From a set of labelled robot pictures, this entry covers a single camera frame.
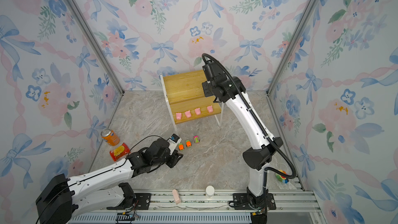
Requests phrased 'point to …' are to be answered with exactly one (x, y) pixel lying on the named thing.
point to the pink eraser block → (176, 196)
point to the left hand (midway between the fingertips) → (180, 152)
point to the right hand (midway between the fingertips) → (212, 83)
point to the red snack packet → (119, 152)
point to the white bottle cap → (210, 191)
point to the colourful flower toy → (283, 179)
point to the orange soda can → (110, 136)
